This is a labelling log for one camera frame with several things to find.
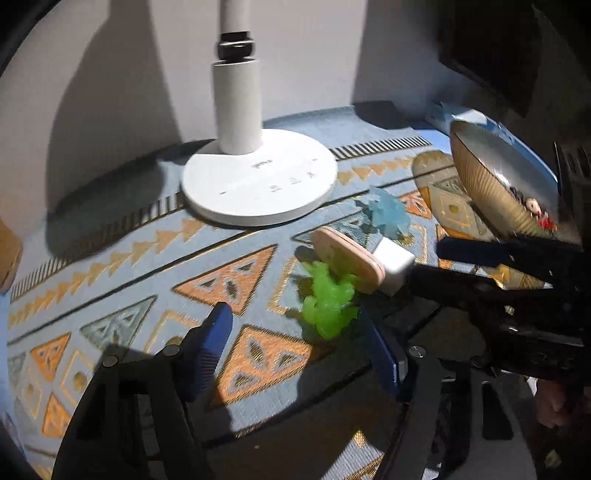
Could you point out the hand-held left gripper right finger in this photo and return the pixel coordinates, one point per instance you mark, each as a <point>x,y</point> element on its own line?
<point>381,355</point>

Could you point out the blue and white tissue pack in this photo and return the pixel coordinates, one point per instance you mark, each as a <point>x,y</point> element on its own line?
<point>443,115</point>

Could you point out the blue patterned table mat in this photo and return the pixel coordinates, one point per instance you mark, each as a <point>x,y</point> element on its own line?
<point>152,258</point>

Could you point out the amber ribbed glass plate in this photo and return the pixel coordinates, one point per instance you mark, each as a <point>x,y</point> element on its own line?
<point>489,175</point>

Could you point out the person's right hand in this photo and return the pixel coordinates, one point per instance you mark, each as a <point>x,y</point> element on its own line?
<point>549,404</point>

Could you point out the black monitor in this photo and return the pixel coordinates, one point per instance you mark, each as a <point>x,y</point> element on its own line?
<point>489,46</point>

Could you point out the white desk lamp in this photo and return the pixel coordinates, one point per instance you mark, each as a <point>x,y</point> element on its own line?
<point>258,184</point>

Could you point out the small white box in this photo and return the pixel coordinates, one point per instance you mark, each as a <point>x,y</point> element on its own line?
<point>392,263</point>

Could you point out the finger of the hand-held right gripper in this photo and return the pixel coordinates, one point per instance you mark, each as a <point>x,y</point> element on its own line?
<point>471,253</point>
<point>575,184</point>

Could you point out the small round pale trinket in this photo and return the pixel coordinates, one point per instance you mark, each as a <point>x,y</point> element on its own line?
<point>532,203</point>

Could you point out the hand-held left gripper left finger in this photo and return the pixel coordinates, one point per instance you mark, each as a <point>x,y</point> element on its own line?
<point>207,350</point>

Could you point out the red toy figure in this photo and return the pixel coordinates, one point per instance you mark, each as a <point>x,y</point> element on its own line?
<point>547,224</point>

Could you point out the light blue toy figure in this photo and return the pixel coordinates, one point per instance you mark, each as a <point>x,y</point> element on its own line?
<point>388,217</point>

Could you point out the pale wooden oblong block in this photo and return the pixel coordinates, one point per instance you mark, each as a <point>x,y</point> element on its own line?
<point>346,258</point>

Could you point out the green toy figure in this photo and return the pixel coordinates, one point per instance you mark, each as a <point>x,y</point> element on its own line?
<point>330,304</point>

